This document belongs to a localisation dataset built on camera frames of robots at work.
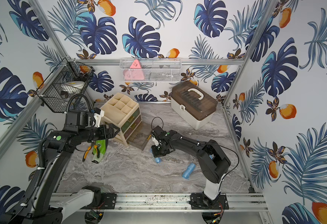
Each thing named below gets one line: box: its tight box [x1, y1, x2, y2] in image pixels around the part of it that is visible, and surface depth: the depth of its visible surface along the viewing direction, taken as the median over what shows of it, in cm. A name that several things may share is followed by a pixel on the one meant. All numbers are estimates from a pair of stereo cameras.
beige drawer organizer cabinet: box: [99, 92, 143, 147], surface depth 86 cm
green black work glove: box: [92, 139, 107, 164], surface depth 93 cm
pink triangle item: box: [129, 59, 143, 69], surface depth 91 cm
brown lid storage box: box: [170, 80, 219, 130], surface depth 100 cm
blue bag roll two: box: [182, 162, 196, 180], surface depth 85 cm
